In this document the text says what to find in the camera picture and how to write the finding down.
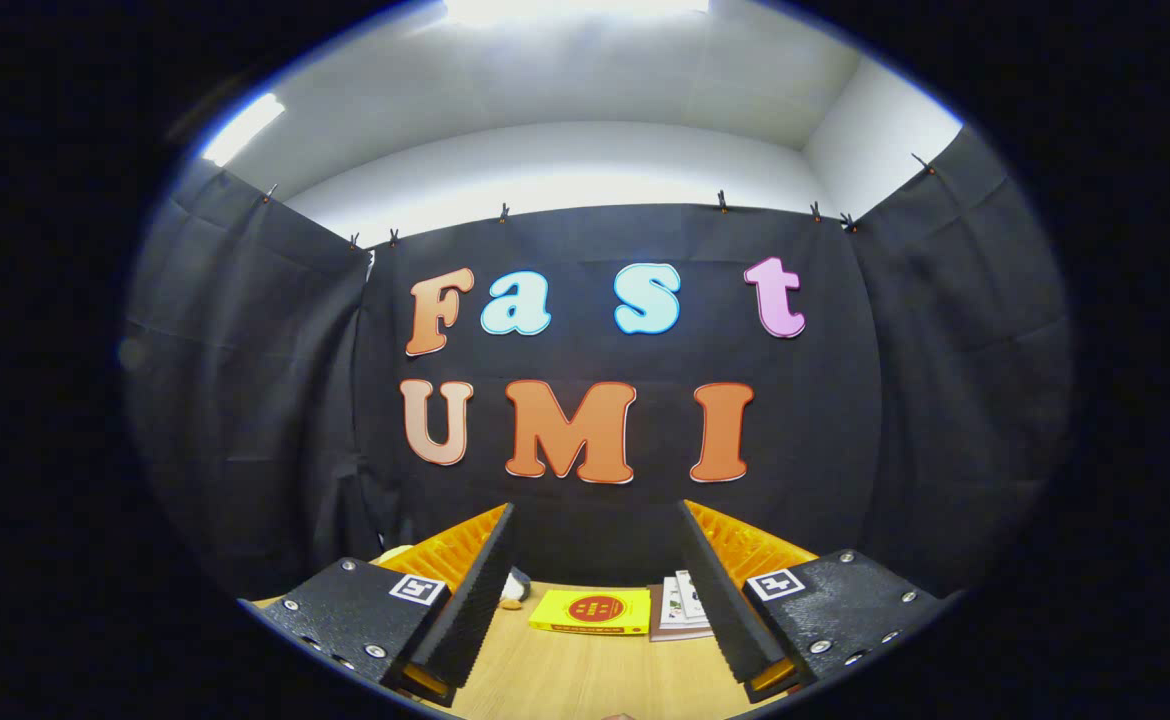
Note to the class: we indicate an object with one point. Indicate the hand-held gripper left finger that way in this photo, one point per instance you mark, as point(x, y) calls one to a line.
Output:
point(470, 600)

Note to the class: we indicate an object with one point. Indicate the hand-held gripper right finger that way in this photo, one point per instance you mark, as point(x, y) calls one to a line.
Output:
point(725, 600)

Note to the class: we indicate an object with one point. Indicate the illustrated white book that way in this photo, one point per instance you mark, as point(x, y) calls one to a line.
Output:
point(690, 592)

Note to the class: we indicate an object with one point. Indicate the penguin plush toy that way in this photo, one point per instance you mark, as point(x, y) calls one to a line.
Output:
point(515, 588)

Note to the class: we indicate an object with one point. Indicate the yellow fuzzy ball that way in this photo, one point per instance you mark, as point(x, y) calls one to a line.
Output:
point(395, 553)

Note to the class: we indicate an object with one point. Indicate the yellow book with red circle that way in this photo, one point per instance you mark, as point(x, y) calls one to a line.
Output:
point(593, 610)

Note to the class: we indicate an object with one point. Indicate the row of black cloth clips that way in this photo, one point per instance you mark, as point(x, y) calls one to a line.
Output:
point(504, 212)

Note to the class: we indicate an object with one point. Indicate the fluorescent tube light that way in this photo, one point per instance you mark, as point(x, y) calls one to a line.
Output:
point(243, 130)

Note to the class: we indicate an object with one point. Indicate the ceiling light panel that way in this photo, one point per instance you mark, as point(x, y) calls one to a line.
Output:
point(575, 10)

